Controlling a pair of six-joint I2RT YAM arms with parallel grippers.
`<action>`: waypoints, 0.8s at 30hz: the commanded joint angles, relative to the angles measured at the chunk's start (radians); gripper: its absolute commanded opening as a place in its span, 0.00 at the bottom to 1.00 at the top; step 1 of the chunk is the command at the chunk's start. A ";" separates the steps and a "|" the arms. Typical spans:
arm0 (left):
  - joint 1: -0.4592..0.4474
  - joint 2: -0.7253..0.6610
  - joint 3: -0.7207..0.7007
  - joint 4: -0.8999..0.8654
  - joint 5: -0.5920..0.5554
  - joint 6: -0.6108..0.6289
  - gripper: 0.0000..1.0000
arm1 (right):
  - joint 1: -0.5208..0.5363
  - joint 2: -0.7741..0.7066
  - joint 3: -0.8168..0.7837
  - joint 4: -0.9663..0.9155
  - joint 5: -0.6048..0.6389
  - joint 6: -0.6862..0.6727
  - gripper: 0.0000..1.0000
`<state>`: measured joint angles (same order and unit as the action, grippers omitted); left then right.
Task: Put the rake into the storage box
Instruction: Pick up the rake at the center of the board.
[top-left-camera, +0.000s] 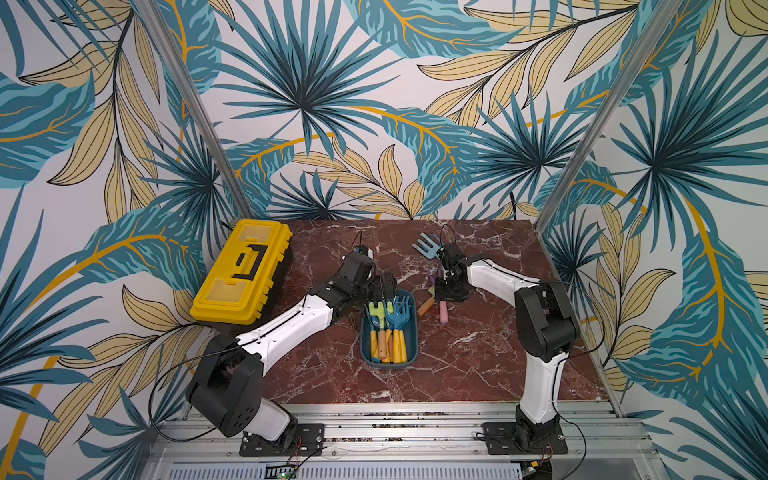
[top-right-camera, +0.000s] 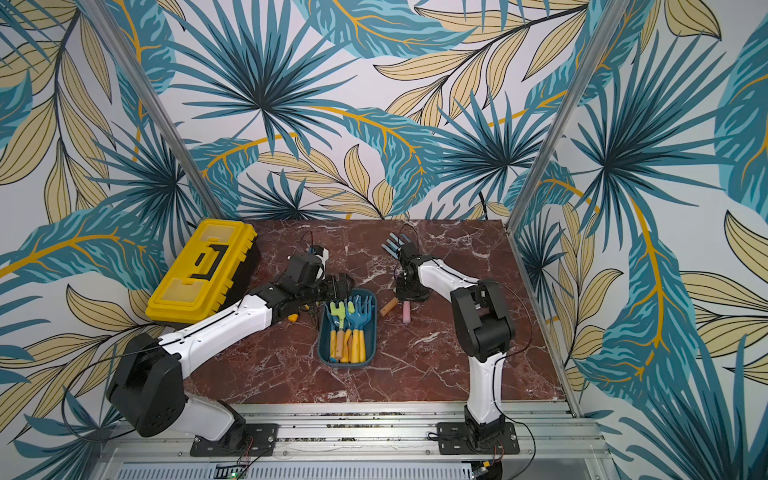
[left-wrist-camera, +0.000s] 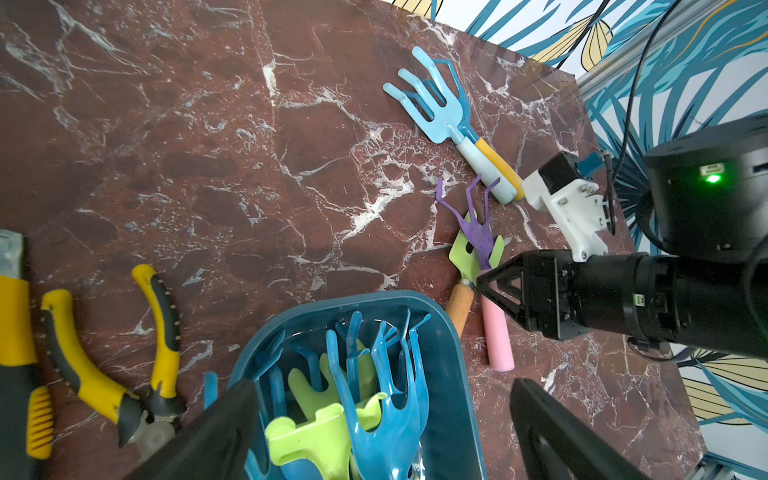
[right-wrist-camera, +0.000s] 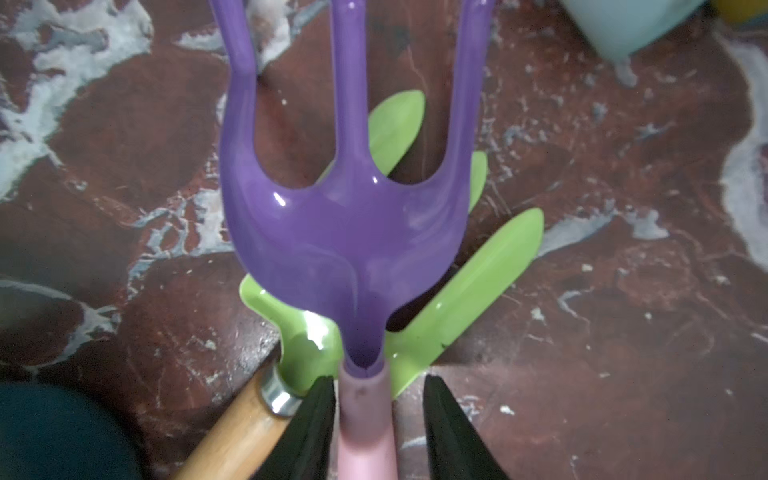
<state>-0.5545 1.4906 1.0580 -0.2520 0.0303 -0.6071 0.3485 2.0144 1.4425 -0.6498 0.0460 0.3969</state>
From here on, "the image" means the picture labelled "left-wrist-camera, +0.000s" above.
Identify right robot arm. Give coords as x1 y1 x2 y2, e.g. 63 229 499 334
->
478 114 767 359

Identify yellow black utility knife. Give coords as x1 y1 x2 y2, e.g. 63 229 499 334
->
1 230 54 479

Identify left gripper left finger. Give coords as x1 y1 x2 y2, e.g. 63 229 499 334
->
127 379 259 479

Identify yellow handled pliers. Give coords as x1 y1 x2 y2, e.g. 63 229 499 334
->
41 264 186 462

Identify blue claw rake yellow handle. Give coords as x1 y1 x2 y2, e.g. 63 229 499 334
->
326 322 429 479

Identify light blue fork pink handle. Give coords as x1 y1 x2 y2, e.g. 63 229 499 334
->
383 46 524 205

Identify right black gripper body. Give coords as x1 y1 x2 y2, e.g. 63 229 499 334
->
478 250 678 342

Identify purple small rake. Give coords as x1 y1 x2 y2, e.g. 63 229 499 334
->
435 173 516 373

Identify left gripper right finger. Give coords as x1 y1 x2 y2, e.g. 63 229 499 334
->
510 378 647 479

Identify blue fork yellow handle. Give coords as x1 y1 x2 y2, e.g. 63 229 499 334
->
335 311 379 403

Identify right aluminium corner post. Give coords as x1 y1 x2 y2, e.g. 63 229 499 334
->
577 1 767 101

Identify teal storage tray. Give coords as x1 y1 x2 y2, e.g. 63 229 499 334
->
228 290 487 479

